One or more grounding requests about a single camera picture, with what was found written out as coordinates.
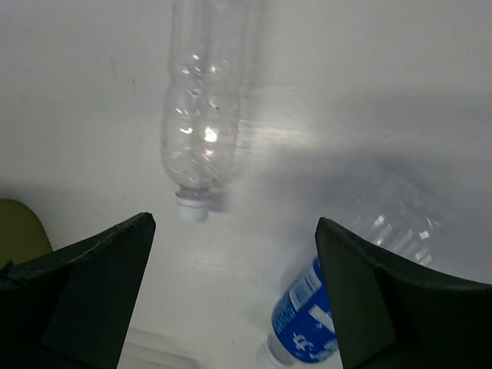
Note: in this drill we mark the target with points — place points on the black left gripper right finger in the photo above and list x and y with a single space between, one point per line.
390 312

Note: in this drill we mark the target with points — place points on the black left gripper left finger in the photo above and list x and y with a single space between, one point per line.
72 308

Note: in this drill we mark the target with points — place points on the clear wide-mouth plastic jar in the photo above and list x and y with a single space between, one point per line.
143 349

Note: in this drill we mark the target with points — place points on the clear bottle blue label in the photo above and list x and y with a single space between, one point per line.
387 210

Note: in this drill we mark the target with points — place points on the clear ribbed bottle white cap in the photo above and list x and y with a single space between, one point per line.
199 132

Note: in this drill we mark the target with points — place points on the olive green mesh bin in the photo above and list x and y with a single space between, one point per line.
23 237

